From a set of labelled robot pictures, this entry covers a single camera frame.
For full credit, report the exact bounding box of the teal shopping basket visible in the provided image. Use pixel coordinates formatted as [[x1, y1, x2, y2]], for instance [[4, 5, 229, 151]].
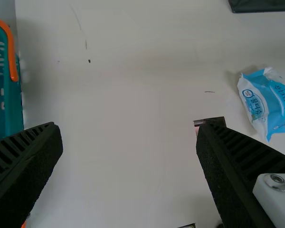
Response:
[[0, 18, 25, 143]]

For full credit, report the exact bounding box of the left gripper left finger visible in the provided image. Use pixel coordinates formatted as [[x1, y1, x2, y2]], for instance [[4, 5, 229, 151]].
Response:
[[0, 122, 64, 228]]

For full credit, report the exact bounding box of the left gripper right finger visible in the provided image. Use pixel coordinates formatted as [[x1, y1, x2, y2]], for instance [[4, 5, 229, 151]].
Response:
[[196, 119, 285, 228]]

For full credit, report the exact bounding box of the blue white wet wipes pack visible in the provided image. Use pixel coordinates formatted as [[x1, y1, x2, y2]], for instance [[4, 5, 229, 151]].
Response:
[[236, 66, 285, 143]]

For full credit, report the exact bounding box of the dark grey bag with straps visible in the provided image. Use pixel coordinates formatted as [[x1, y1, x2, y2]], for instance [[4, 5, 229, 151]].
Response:
[[228, 0, 285, 14]]

